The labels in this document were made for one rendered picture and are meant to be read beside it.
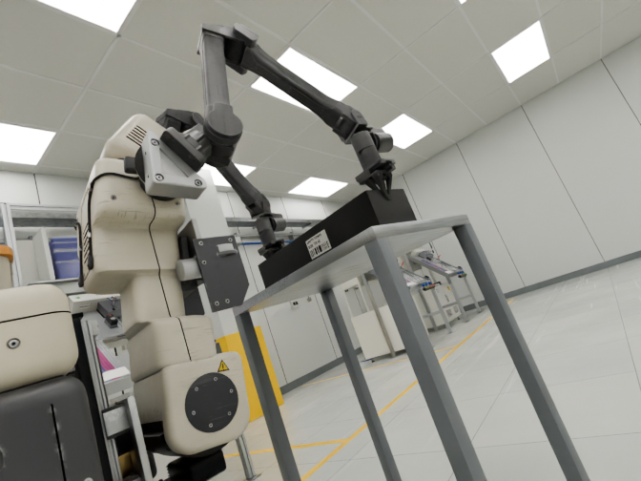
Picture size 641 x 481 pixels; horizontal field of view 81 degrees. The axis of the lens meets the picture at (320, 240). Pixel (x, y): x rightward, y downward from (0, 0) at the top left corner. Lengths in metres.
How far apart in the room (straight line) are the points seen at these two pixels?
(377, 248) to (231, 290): 0.32
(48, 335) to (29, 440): 0.12
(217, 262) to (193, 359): 0.20
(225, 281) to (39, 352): 0.37
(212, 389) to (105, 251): 0.33
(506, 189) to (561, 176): 0.83
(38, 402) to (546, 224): 7.17
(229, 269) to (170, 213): 0.17
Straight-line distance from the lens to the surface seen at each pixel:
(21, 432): 0.57
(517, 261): 7.42
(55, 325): 0.59
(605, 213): 7.32
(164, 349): 0.77
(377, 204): 0.98
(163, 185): 0.74
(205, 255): 0.83
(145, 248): 0.85
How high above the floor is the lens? 0.63
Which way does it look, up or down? 12 degrees up
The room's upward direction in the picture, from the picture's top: 20 degrees counter-clockwise
